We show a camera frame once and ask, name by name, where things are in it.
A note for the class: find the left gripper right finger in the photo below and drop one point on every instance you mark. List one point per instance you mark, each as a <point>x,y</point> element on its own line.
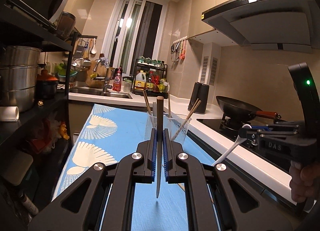
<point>218,199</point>

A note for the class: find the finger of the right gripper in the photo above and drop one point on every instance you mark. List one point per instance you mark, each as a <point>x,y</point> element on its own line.
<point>286,135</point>
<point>278,125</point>

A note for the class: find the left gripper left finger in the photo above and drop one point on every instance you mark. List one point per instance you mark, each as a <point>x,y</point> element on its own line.
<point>102,197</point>

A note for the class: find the white plastic spoon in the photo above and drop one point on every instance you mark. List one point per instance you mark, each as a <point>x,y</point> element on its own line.
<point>237,142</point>

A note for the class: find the dark-handled wooden chopstick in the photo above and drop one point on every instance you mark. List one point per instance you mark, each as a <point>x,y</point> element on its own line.
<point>159,110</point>

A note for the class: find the hanging kitchen tools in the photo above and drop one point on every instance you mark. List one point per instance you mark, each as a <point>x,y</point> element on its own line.
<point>178,49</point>

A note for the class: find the person's right hand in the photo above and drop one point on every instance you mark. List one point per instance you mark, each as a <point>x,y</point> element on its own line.
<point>303,182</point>

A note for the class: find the light wooden chopstick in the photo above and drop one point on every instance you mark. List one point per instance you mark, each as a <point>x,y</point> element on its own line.
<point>193,109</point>
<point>169,106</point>
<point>147,103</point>

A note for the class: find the black electric kettle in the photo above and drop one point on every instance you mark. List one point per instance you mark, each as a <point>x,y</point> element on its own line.
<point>200,92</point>

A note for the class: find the clear plastic utensil holder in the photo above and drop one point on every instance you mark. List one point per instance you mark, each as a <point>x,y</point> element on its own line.
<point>172,124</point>

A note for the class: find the blue patterned table mat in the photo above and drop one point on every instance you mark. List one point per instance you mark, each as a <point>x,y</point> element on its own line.
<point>108,135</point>

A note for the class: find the range hood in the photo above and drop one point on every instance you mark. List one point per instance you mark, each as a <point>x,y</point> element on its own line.
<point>288,25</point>

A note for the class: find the black spice rack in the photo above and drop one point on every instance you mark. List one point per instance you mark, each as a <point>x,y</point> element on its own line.
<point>156,77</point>

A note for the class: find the yellow oil bottle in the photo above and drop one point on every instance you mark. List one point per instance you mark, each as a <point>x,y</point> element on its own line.
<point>140,80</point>

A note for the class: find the chrome sink faucet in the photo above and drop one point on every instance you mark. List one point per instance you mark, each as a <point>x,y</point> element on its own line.
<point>105,78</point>

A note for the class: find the red dish soap bottle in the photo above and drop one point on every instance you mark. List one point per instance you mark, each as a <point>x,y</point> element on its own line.
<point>117,80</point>

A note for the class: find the black metal shelf rack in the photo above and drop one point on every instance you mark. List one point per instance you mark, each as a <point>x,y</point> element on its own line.
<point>18,29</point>

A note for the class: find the white paper roll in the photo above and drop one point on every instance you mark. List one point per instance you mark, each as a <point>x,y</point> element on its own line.
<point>9,114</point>

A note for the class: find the black pot orange lid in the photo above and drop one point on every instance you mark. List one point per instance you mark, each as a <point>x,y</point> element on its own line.
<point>46,85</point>

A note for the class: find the stainless steel stock pot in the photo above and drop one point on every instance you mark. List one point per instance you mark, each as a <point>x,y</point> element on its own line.
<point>19,66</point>

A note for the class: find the black wok red handle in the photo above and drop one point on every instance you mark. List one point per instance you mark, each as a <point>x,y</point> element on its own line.
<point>243,111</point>

